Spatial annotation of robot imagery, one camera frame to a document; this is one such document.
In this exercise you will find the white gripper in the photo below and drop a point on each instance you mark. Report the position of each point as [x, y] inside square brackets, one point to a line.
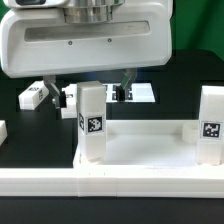
[54, 37]

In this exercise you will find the white desk tabletop tray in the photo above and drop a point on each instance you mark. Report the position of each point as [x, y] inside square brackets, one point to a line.
[155, 144]

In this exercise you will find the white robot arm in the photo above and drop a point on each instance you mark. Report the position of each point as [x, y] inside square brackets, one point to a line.
[52, 37]

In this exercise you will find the white block at left edge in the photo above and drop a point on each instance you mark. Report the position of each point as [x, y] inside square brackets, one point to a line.
[3, 131]

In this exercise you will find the white marker base plate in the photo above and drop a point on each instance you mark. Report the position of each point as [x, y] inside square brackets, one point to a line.
[138, 92]

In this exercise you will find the white L-shaped fence wall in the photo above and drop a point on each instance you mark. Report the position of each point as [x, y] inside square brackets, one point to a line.
[203, 181]

